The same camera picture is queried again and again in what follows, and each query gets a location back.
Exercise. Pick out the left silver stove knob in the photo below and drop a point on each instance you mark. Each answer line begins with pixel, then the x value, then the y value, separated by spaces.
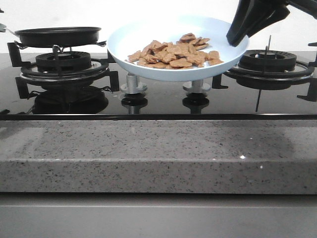
pixel 133 85

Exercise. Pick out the black frying pan mint handle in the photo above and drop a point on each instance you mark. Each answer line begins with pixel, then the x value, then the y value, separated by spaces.
pixel 61 36

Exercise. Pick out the black burner with grate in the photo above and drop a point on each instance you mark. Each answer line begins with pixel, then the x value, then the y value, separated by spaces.
pixel 60 71
pixel 271 70

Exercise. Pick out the right silver stove knob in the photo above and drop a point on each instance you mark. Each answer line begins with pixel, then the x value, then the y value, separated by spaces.
pixel 197 86

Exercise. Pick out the brown meat slices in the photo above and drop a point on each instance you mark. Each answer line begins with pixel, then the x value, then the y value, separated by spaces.
pixel 186 53

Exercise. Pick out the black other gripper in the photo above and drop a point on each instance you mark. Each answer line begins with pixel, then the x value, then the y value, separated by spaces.
pixel 253 16

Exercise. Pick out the right black burner with grate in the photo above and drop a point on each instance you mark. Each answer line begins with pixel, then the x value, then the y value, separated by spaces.
pixel 271 70

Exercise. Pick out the black glass gas stove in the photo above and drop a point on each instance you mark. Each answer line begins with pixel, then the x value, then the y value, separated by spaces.
pixel 230 98

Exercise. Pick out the light blue plate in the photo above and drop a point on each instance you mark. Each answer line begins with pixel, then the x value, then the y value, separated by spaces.
pixel 134 36

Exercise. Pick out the left black burner with grate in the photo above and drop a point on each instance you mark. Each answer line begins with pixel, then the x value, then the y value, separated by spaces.
pixel 60 71

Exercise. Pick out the silver stove knob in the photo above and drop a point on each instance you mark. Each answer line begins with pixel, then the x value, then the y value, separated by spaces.
pixel 133 85
pixel 197 86

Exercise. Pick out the grey cabinet front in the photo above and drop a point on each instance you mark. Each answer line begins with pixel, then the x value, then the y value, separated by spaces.
pixel 99 215

